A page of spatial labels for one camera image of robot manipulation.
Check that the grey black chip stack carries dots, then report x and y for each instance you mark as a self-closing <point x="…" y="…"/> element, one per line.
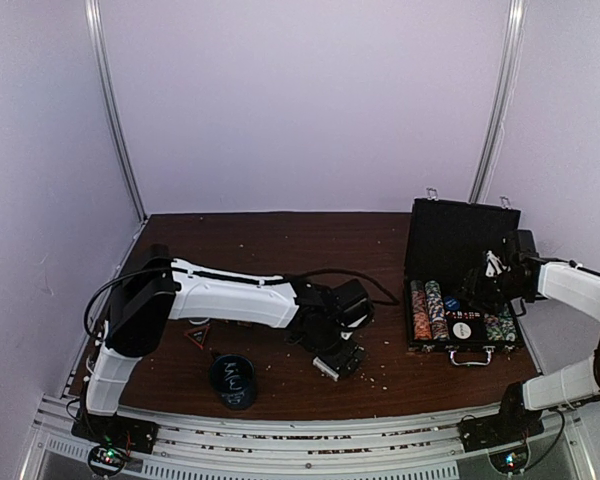
<point x="417" y="286"/>

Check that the aluminium frame post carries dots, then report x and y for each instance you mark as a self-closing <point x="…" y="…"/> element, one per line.
<point x="504" y="90"/>
<point x="98" y="41"/>

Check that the green blue chip stack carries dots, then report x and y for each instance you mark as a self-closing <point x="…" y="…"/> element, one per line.
<point x="436" y="311"/>

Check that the white card deck box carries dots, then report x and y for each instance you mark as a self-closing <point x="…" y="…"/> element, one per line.
<point x="325" y="369"/>

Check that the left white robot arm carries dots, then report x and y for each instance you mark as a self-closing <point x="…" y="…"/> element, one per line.
<point x="162" y="288"/>

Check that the white dealer button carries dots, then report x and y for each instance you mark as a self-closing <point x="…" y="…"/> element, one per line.
<point x="462" y="331"/>

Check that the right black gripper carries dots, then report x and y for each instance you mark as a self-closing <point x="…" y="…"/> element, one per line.
<point x="473" y="287"/>

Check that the right aluminium frame post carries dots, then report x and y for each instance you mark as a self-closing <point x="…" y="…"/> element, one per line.
<point x="504" y="90"/>

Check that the black poker chip case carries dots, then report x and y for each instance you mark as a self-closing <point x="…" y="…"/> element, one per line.
<point x="446" y="239"/>

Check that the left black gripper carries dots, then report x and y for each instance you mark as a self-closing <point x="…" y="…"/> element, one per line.
<point x="345" y="363"/>

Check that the blue round blind button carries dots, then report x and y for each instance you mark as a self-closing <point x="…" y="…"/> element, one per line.
<point x="451" y="303"/>

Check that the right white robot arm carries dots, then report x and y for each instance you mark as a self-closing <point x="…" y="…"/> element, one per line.
<point x="564" y="296"/>

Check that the triangular all in button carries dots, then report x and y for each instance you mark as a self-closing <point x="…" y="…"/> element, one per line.
<point x="198" y="335"/>

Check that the dark blue printed cup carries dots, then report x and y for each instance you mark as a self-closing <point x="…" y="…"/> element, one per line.
<point x="233" y="379"/>

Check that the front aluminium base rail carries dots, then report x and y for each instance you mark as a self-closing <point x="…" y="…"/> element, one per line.
<point x="424" y="446"/>

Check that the orange black chip stack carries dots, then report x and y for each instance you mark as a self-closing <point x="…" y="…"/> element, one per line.
<point x="420" y="316"/>

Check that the left aluminium frame post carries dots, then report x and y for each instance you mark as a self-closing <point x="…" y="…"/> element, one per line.
<point x="98" y="41"/>

